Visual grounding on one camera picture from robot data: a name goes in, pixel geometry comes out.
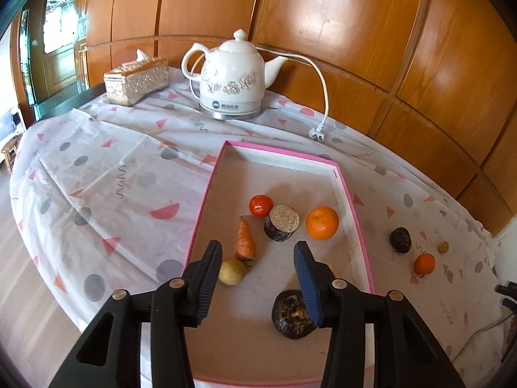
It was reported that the pink rimmed tray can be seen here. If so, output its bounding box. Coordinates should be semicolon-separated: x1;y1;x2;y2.
138;140;377;388

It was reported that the patterned white tablecloth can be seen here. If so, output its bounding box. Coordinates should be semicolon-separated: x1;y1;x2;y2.
10;68;508;387

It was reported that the black cable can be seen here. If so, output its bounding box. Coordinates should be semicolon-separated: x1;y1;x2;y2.
449;310;516;364

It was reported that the dark round root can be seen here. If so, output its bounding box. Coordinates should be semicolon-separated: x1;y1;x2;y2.
271;290;316;340

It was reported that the white kettle power cord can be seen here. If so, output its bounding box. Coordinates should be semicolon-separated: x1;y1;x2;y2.
189;46;331;143

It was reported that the ornate white tissue box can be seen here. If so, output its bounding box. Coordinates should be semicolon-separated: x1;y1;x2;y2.
103;49;169;106

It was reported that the dark cut root large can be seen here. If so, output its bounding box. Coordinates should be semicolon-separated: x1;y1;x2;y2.
264;204;301;242

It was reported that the yellow green small fruit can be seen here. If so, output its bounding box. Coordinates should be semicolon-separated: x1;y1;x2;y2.
218;257;247;286

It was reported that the dark round beet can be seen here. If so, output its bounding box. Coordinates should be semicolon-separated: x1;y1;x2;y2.
389;227;412;254

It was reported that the wooden door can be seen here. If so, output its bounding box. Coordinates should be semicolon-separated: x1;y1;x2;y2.
19;0;78;105

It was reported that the wooden stool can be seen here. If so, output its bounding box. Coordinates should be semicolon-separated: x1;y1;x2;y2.
1;134;22;173

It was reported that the white ceramic electric kettle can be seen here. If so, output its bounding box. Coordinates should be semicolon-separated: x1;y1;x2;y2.
181;29;288;120

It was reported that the red tomato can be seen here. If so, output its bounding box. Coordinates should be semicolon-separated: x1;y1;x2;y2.
249;194;274;218

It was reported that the orange mandarin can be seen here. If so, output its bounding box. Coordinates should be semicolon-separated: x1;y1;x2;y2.
305;206;340;240
414;253;436;276

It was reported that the small orange carrot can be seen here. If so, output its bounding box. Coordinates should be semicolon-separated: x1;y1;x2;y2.
235;216;257;260

